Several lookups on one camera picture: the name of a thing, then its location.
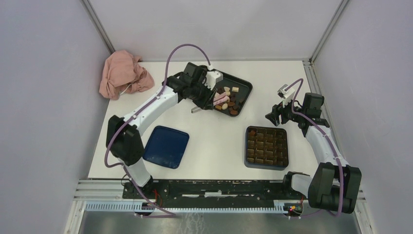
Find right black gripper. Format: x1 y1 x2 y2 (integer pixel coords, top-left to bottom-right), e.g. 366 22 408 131
265 95 306 127

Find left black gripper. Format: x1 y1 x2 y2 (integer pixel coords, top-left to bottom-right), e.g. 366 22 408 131
190 80 218 111

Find pink cat paw tongs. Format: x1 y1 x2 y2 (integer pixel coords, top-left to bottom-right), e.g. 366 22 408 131
191 92 229 114

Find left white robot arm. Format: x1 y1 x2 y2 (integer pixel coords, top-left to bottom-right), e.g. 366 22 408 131
105 62 223 199

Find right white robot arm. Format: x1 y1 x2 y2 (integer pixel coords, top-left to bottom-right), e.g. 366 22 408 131
265 92 362 215

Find black chocolate tray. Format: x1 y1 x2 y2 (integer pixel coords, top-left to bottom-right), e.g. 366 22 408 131
214 71 253 117

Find blue chocolate box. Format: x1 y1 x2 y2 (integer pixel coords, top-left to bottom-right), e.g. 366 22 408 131
244 126 289 171

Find blue tin lid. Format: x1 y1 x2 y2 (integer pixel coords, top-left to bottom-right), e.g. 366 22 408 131
143 126 189 169

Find pink cloth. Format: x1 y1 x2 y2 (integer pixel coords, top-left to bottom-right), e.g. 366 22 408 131
99 50 154 100

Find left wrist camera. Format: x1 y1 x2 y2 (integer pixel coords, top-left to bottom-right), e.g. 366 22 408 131
205 70 223 90

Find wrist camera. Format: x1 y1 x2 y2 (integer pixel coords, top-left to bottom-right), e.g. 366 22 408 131
205 70 223 90
278 84 296 107

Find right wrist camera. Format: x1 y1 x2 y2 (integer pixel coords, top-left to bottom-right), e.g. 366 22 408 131
278 84 296 107

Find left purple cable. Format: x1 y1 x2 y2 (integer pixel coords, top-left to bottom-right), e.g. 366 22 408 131
104 43 212 218

